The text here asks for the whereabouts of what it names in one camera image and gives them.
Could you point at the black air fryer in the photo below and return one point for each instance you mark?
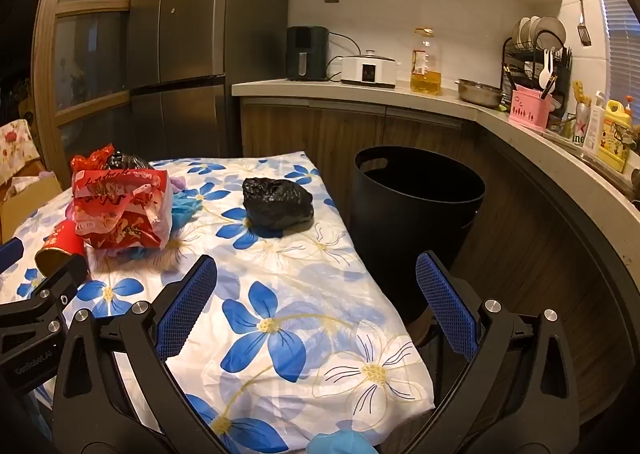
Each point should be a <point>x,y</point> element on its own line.
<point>306,53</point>

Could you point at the cooking oil bottle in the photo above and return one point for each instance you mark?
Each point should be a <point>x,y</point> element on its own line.
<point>426,73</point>

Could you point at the black trash bin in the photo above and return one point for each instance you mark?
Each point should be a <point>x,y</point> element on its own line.
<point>400,234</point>

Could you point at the blue plastic bag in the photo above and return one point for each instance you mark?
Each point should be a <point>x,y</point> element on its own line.
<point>184,209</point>

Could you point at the yellow detergent bottle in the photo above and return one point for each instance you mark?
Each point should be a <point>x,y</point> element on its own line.
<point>612,138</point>

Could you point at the blue floral cloth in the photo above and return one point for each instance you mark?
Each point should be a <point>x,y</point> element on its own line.
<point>280,284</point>

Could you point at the red paper cup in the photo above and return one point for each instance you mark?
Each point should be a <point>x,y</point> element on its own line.
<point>65,239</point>

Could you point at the blue disposable glove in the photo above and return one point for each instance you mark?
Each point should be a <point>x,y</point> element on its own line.
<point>340,444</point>

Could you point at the steel refrigerator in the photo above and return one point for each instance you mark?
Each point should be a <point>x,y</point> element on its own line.
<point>200,33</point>

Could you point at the white plastic bottle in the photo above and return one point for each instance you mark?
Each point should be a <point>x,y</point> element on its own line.
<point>594,126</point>

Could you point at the pink utensil holder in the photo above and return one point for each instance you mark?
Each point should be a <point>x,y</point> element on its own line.
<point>527,111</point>

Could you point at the silver drink can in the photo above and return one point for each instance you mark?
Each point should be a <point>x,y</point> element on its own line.
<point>580,123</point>

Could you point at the white plate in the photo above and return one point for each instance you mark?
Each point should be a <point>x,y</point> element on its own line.
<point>552,27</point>
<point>524,31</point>

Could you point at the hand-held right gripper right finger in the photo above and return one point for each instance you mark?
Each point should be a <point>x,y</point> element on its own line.
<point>445,306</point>

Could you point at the white electric cooker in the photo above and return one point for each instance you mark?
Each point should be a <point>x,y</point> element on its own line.
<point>367,71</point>

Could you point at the steel bowl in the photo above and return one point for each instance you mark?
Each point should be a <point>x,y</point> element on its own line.
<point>477,92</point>

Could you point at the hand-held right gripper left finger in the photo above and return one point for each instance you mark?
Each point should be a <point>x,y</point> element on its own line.
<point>187,304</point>

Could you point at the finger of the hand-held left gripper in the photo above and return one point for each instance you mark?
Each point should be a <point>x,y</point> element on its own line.
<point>55,281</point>
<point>10,255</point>

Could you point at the hanging metal spatula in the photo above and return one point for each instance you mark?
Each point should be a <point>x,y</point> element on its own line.
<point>583,36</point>

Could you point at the red white snack bag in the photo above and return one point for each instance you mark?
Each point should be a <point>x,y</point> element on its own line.
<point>120,214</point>

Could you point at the black plastic bag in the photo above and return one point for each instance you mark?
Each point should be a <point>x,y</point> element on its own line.
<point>125,161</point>
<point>277,206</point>

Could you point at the wooden kitchen counter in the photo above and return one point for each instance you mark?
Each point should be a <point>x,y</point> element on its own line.
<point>350,133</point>

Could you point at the pink plastic bag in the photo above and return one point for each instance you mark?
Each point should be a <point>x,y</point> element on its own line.
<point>177,183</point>

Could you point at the wooden glass door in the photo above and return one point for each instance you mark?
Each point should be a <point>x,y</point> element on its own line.
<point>90,53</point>

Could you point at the floral chair cover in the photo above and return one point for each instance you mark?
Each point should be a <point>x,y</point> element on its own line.
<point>17,143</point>

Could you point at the cardboard box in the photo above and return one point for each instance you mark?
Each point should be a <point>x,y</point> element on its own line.
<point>25,206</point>

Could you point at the white rice paddle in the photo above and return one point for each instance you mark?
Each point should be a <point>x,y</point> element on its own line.
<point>546,66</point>

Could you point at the window blinds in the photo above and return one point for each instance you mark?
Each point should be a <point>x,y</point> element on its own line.
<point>620,58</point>

